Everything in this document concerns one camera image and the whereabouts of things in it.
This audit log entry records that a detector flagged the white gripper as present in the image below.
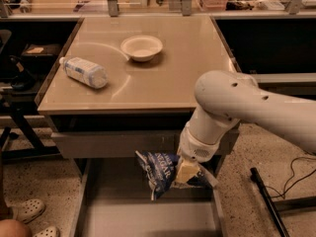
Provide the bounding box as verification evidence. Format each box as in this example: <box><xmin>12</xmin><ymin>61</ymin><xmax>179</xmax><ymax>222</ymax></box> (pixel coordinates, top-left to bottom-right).
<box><xmin>175</xmin><ymin>121</ymin><xmax>220</xmax><ymax>184</ymax></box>

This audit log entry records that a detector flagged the blue chip bag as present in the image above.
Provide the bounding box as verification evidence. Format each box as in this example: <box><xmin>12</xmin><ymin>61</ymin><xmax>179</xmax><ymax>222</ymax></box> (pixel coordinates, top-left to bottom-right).
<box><xmin>135</xmin><ymin>151</ymin><xmax>218</xmax><ymax>200</ymax></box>

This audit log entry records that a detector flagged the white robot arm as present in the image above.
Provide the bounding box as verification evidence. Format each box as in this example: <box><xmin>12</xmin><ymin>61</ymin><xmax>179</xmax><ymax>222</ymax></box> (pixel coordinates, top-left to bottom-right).
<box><xmin>178</xmin><ymin>70</ymin><xmax>316</xmax><ymax>167</ymax></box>

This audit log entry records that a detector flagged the open grey middle drawer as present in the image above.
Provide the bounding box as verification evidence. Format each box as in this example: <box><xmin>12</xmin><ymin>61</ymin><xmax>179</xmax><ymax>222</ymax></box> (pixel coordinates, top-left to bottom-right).
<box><xmin>71</xmin><ymin>158</ymin><xmax>228</xmax><ymax>237</ymax></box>

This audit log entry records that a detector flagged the closed grey top drawer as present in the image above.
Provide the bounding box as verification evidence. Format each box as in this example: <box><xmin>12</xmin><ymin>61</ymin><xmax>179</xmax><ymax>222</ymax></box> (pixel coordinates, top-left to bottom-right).
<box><xmin>49</xmin><ymin>128</ymin><xmax>240</xmax><ymax>160</ymax></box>

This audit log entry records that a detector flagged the black bag on shelf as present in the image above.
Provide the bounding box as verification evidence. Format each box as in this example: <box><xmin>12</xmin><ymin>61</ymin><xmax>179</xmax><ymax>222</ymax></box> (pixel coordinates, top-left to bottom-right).
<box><xmin>10</xmin><ymin>55</ymin><xmax>36</xmax><ymax>91</ymax></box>

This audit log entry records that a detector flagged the black stand leg bar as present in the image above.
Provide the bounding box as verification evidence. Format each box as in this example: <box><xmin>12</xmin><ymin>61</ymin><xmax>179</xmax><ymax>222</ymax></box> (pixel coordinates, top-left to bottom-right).
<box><xmin>250</xmin><ymin>168</ymin><xmax>290</xmax><ymax>237</ymax></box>

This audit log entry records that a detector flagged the grey cabinet with drawers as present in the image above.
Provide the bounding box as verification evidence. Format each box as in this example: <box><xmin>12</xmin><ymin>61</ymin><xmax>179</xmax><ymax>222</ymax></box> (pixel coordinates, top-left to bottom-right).
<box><xmin>34</xmin><ymin>14</ymin><xmax>257</xmax><ymax>237</ymax></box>

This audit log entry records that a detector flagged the white paper bowl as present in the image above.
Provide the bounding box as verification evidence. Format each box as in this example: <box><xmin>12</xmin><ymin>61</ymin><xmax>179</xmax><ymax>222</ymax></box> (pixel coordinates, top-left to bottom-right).
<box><xmin>120</xmin><ymin>36</ymin><xmax>163</xmax><ymax>62</ymax></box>

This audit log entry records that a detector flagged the clear plastic water bottle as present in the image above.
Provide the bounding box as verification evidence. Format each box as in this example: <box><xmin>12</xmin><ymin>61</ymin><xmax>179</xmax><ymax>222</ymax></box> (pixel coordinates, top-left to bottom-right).
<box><xmin>59</xmin><ymin>57</ymin><xmax>108</xmax><ymax>89</ymax></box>

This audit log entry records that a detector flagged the white perforated clog shoe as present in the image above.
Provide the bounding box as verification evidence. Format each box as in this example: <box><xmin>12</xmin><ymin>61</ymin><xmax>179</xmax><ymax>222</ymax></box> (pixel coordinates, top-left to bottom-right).
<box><xmin>12</xmin><ymin>198</ymin><xmax>45</xmax><ymax>224</ymax></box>

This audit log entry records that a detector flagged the person's bare knee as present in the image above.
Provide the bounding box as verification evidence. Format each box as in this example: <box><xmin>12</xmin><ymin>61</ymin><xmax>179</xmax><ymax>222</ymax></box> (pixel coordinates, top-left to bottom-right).
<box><xmin>0</xmin><ymin>219</ymin><xmax>32</xmax><ymax>237</ymax></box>

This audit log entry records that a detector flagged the black floor cable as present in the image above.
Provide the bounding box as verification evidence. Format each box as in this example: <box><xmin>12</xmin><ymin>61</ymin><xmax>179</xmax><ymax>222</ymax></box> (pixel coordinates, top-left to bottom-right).
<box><xmin>265</xmin><ymin>155</ymin><xmax>316</xmax><ymax>199</ymax></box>

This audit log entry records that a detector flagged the black table frame leg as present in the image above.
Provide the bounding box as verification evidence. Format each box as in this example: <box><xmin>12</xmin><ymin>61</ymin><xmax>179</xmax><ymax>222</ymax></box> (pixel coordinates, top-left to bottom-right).
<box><xmin>0</xmin><ymin>98</ymin><xmax>60</xmax><ymax>160</ymax></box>

